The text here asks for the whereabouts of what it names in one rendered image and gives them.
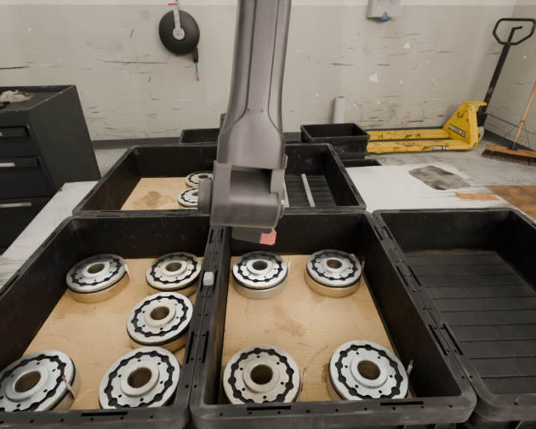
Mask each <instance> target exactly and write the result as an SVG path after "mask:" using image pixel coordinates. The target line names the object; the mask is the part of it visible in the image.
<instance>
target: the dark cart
mask: <svg viewBox="0 0 536 429"><path fill-rule="evenodd" d="M16 90H18V91H19V92H22V91H23V92H27V93H32V94H34V96H32V97H31V98H29V99H30V100H24V101H19V102H13V103H10V104H4V105H5V107H2V108H0V255H2V254H3V253H4V252H5V251H6V250H7V249H8V247H9V246H10V245H11V244H12V243H13V242H14V240H15V239H16V238H17V237H18V236H19V235H20V234H21V233H22V232H23V231H24V230H25V229H26V227H27V226H28V225H29V224H30V223H31V222H32V220H33V219H34V218H35V217H36V216H37V215H38V214H39V212H40V211H41V210H42V209H43V208H44V207H45V205H46V204H47V203H48V202H49V201H50V200H51V198H52V197H53V196H54V195H55V194H56V193H57V192H58V190H59V189H60V188H61V187H62V186H63V185H64V184H65V183H66V182H83V181H99V180H100V179H101V174H100V169H99V166H98V163H97V160H96V156H95V154H94V148H93V145H92V141H91V139H90V135H89V132H88V126H87V124H86V120H85V117H84V114H83V109H82V106H81V102H80V99H79V96H78V92H77V87H76V85H42V86H4V87H0V95H2V93H3V92H7V91H12V92H15V91H16Z"/></svg>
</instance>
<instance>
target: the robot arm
mask: <svg viewBox="0 0 536 429"><path fill-rule="evenodd" d="M291 6H292V0H237V17H236V28H235V38H234V49H233V61H232V71H231V90H230V96H229V101H228V106H227V110H226V113H222V114H220V133H219V136H218V146H217V158H216V160H214V171H213V179H212V180H209V179H206V180H199V187H198V199H197V212H203V213H204V214H210V225H216V226H231V227H232V228H233V230H232V237H233V238H234V239H238V240H243V241H248V242H252V243H264V244H269V245H272V244H274V243H275V239H276V234H277V233H276V232H275V230H274V228H275V227H276V226H277V222H278V219H281V218H282V215H283V214H284V208H285V192H286V191H285V188H284V186H283V180H284V173H285V168H286V166H287V160H288V157H287V155H285V154H284V151H285V140H284V137H283V129H282V86H283V79H284V70H285V62H286V54H287V46H288V30H289V22H290V15H291Z"/></svg>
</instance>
